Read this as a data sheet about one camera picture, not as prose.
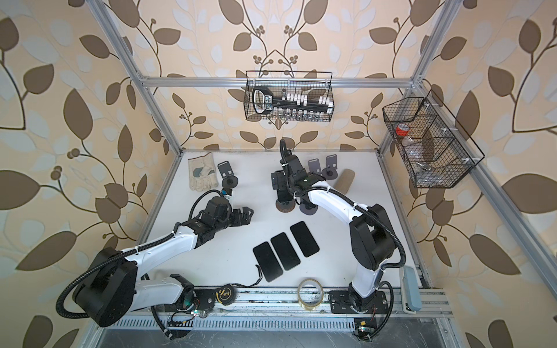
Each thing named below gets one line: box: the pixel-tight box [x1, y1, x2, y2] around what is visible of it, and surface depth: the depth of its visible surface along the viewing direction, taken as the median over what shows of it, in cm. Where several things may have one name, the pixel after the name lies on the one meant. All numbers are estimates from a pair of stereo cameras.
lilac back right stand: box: [298, 204, 319, 216], surface depth 100 cm
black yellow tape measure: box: [215, 283, 237, 306], surface depth 75 cm
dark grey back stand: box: [217, 160, 239, 190], surface depth 105 cm
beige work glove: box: [187, 152, 219, 192], surface depth 113 cm
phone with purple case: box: [252, 241, 284, 283], surface depth 86 cm
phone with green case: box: [270, 232, 301, 272], surface depth 87 cm
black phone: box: [290, 221, 320, 258], surface depth 91 cm
